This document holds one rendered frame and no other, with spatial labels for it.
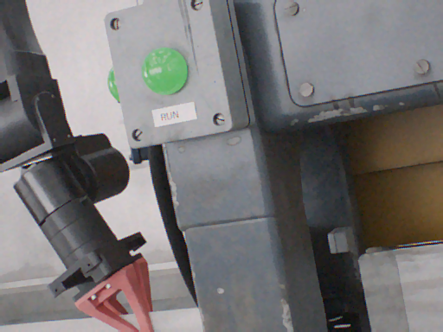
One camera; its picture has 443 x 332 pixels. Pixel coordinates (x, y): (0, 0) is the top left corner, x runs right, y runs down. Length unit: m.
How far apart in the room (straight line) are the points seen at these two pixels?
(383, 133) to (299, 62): 0.25
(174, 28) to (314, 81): 0.10
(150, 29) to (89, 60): 6.04
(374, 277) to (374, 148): 0.14
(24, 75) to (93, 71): 5.73
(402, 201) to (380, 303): 0.15
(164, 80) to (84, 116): 6.11
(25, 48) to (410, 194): 0.40
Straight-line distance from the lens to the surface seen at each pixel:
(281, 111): 0.57
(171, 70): 0.53
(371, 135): 0.80
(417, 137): 0.80
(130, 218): 6.55
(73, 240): 0.82
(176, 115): 0.54
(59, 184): 0.84
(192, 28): 0.54
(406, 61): 0.55
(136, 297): 0.82
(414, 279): 0.73
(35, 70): 0.86
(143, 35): 0.55
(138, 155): 1.05
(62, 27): 6.71
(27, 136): 0.84
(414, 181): 0.85
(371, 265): 0.73
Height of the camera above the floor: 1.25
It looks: 3 degrees down
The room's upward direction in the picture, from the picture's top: 11 degrees counter-clockwise
